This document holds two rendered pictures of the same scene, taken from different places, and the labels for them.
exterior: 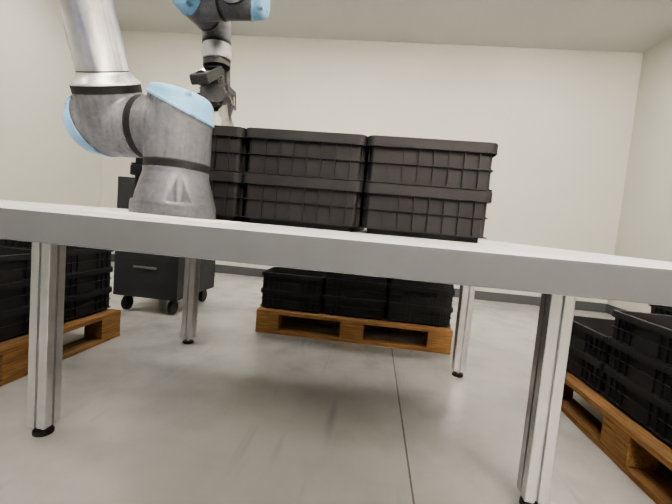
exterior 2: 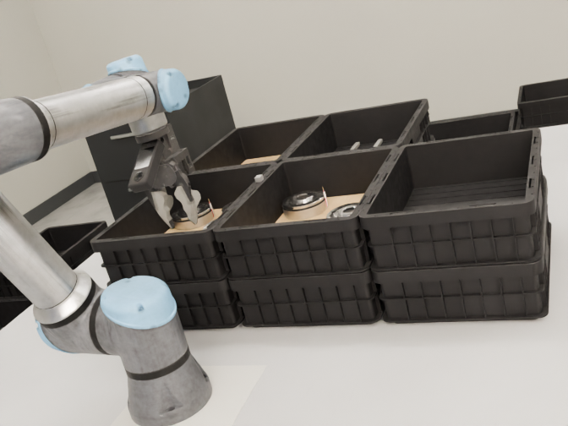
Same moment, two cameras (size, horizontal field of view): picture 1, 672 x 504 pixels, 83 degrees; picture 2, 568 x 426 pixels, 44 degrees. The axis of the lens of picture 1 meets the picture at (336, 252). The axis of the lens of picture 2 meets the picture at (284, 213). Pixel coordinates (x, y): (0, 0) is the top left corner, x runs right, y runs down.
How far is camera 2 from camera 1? 0.79 m
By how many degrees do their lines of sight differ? 24
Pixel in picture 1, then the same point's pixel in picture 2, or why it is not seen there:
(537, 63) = not seen: outside the picture
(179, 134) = (147, 349)
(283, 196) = (281, 297)
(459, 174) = (489, 244)
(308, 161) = (296, 255)
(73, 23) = (18, 283)
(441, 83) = not seen: outside the picture
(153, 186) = (144, 401)
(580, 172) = not seen: outside the picture
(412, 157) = (422, 232)
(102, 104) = (69, 330)
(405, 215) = (434, 300)
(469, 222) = (519, 298)
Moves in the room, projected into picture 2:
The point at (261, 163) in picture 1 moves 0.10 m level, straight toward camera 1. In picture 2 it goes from (243, 265) to (238, 288)
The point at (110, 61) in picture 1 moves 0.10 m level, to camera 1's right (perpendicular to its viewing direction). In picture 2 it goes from (60, 292) to (111, 286)
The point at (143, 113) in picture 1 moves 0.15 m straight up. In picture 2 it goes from (108, 335) to (78, 256)
